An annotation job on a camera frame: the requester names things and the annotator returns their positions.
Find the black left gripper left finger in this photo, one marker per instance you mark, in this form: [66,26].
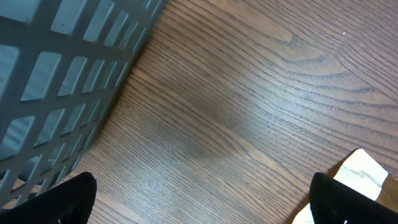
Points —
[69,202]

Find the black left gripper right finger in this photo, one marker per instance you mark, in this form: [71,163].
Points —
[332,202]

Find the brown snack bag red label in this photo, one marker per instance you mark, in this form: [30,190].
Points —
[362,173]

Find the grey plastic mesh basket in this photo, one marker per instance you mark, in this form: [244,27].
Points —
[62,65]

